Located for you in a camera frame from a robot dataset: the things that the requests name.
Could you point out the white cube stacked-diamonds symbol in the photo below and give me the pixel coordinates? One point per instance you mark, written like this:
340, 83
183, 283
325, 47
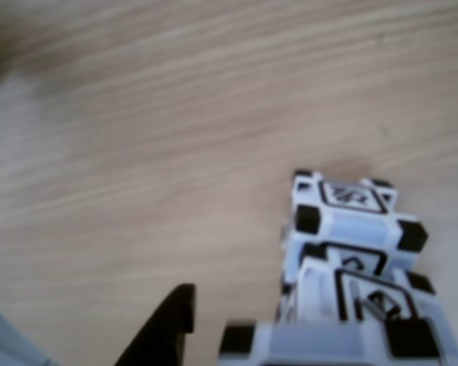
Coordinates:
350, 263

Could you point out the white cube zigzag-diamond symbol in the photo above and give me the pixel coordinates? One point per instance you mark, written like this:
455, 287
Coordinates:
327, 339

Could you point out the white cube crossed-lines symbol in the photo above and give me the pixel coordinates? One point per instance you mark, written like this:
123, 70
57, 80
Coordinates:
350, 228

